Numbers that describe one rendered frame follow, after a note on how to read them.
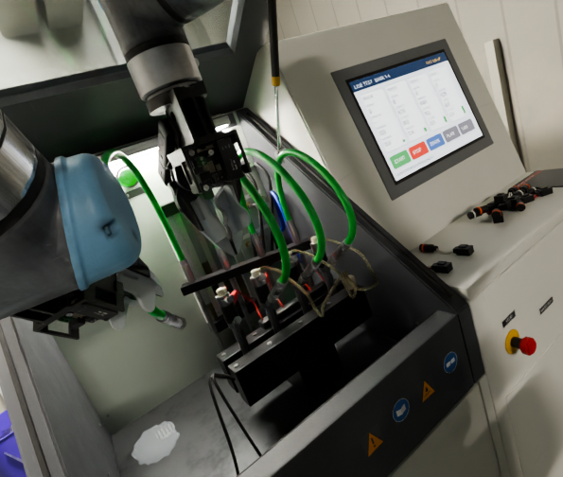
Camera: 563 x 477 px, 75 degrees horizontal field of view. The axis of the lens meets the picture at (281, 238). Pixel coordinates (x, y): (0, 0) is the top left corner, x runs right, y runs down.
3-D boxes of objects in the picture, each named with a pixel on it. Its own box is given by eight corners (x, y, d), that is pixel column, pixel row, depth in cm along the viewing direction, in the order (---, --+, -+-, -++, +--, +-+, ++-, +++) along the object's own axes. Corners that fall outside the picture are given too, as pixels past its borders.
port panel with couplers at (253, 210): (252, 265, 101) (208, 156, 93) (246, 263, 104) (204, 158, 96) (289, 244, 107) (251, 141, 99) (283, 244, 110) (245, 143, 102)
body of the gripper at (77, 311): (80, 342, 42) (-40, 320, 32) (78, 279, 46) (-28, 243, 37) (131, 310, 40) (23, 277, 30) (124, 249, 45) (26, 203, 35)
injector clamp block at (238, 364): (263, 435, 71) (234, 372, 68) (241, 412, 80) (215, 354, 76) (380, 341, 86) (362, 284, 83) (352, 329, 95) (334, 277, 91)
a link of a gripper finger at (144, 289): (167, 325, 49) (107, 312, 42) (160, 288, 53) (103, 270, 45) (184, 313, 49) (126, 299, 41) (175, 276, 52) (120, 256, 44)
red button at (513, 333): (528, 365, 72) (523, 344, 71) (507, 359, 76) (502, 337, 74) (540, 350, 75) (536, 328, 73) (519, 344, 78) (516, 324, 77)
